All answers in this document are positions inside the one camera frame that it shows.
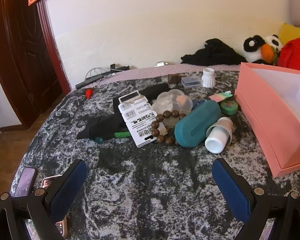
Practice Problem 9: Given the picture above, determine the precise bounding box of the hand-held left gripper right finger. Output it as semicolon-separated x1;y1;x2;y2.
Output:
212;158;300;240

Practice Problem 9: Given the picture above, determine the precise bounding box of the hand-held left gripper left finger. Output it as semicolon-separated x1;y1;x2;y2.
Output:
0;159;88;240

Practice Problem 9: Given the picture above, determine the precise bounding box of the pink cardboard box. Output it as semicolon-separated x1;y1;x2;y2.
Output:
234;62;300;178

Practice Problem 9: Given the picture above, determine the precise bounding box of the black sock with green stripe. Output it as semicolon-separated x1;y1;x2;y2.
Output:
77;112;132;143

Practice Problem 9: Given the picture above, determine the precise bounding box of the teal glasses case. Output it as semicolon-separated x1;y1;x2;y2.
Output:
174;101;222;147

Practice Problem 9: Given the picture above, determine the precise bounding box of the white printed package card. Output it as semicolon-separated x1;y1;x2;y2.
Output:
118;92;157;148

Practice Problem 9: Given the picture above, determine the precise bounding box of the wooden bead bracelet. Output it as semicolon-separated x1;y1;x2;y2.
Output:
151;110;187;146

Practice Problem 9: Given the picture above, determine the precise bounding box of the clear plastic bag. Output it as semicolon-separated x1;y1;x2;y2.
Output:
152;89;193;128

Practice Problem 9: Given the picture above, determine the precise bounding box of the rose gold smartphone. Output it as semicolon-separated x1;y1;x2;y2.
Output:
41;177;68;238

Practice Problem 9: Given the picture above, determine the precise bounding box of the purple smartphone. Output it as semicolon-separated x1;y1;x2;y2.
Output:
11;167;38;198

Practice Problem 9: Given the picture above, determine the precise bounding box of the white cup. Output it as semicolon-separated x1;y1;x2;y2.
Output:
205;124;232;154

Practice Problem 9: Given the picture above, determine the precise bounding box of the clear plastic cup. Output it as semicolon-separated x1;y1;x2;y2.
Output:
206;117;234;145

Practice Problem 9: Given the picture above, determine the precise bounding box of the grey patterned blanket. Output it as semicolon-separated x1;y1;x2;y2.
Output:
10;70;300;240

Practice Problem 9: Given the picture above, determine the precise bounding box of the green round tin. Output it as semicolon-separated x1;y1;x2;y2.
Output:
220;101;238;115

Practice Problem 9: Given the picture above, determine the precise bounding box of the pastel striped tube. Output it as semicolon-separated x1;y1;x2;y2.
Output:
206;91;233;103

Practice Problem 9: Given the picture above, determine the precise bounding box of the red cloth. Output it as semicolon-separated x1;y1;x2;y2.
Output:
277;34;300;77

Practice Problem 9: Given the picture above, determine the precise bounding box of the panda plush toy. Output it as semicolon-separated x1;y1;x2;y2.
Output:
243;34;284;65

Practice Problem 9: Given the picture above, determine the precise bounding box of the white ribbed jar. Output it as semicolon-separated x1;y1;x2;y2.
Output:
201;68;215;88

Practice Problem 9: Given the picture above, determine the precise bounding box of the clear plastic case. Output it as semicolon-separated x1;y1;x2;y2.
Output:
181;76;202;88

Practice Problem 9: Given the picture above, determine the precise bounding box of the yellow pillow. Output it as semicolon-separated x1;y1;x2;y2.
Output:
277;24;300;45

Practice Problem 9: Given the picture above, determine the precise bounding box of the brown wooden block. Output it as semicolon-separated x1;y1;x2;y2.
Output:
168;74;187;84

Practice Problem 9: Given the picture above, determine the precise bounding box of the black dotted knit cloth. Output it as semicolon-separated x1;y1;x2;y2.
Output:
112;83;169;112

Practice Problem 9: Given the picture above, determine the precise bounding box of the black electronic device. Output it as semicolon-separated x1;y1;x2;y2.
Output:
110;64;130;72

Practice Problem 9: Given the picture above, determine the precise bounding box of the black clothes pile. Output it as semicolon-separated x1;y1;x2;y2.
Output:
180;38;248;65

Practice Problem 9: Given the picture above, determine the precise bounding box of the purple quilted bedsheet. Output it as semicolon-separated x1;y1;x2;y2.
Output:
100;64;242;85

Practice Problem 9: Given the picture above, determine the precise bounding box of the dark wooden door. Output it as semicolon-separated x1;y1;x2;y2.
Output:
0;0;72;130

